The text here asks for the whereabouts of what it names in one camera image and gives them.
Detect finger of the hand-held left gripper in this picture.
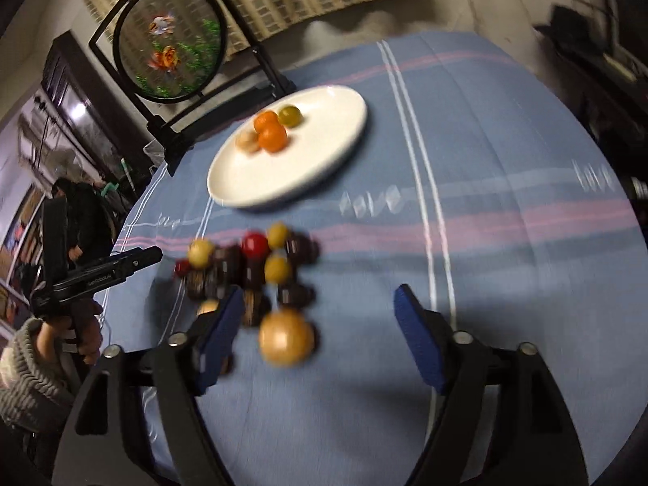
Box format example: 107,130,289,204
104,245,164,279

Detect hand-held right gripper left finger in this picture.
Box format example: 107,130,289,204
51,286,246,486

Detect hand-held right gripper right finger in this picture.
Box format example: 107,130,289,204
394,283,590,486

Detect yellow green tangerine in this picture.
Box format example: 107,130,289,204
187,239,216,270

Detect large tan round fruit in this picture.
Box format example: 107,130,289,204
258,309,315,368

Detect pile of dark chestnuts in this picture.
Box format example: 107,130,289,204
185,233,320,327

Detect yellow longan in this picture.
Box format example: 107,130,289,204
263,254,293,284
266,222,290,249

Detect white oval plate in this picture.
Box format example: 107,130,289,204
207,86,368,209

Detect person's left hand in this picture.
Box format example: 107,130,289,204
35,301,104,368

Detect cluttered shelves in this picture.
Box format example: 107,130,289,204
0,106,56,315

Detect blue striped tablecloth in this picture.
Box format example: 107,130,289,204
109,30,641,486

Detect dark wooden framed panel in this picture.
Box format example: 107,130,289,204
40,30,153,183

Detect small orange tangerine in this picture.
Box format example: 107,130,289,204
253,110,281,135
257,126,288,154

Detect green orange tangerine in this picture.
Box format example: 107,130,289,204
278,104,305,128

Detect round fish embroidery screen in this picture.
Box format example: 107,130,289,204
88,0,299,175

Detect dark wooden side cabinet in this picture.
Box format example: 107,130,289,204
534,20,648,203

